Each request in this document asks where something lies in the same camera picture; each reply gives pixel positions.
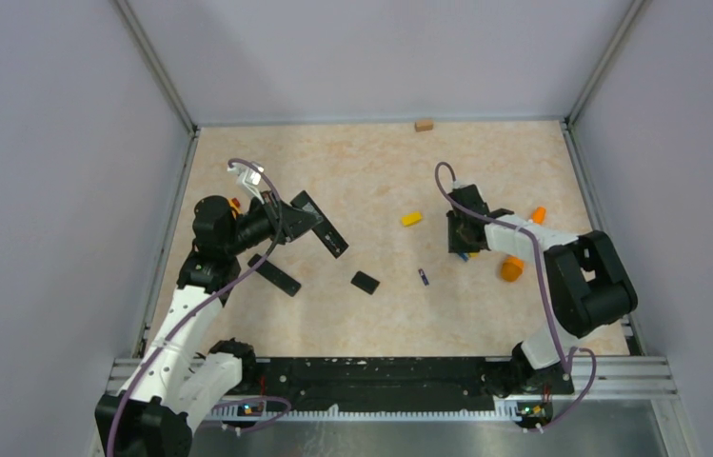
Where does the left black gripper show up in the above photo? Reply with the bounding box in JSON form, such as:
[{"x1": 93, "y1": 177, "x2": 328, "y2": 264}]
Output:
[{"x1": 224, "y1": 189, "x2": 323, "y2": 255}]

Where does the black remote control with buttons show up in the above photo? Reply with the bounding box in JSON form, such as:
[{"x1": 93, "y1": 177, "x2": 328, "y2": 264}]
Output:
[{"x1": 290, "y1": 190, "x2": 349, "y2": 259}]

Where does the black battery cover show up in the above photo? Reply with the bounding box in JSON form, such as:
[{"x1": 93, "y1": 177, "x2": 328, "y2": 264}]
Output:
[{"x1": 350, "y1": 270, "x2": 380, "y2": 295}]

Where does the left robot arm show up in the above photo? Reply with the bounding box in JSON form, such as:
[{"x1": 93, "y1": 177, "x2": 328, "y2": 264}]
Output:
[{"x1": 95, "y1": 191, "x2": 325, "y2": 456}]

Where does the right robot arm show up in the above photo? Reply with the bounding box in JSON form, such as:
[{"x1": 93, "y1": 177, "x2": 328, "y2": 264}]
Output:
[{"x1": 446, "y1": 184, "x2": 638, "y2": 397}]

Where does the orange toy microphone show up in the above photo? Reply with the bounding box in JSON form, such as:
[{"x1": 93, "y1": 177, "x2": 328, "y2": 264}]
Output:
[{"x1": 500, "y1": 207, "x2": 546, "y2": 283}]

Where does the yellow block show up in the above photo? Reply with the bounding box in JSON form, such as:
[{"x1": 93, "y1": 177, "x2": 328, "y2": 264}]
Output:
[{"x1": 401, "y1": 211, "x2": 424, "y2": 228}]

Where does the purple blue battery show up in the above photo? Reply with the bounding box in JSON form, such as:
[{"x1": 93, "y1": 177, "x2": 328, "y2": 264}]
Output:
[{"x1": 418, "y1": 268, "x2": 429, "y2": 286}]

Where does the brown wooden block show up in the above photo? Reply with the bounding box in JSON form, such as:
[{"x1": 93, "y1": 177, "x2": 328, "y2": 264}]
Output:
[{"x1": 414, "y1": 119, "x2": 434, "y2": 132}]

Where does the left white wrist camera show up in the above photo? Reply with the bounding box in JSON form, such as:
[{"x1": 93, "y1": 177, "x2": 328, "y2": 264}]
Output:
[{"x1": 228, "y1": 159, "x2": 264, "y2": 204}]

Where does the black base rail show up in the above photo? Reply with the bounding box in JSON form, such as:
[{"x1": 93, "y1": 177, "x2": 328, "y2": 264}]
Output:
[{"x1": 248, "y1": 356, "x2": 522, "y2": 414}]

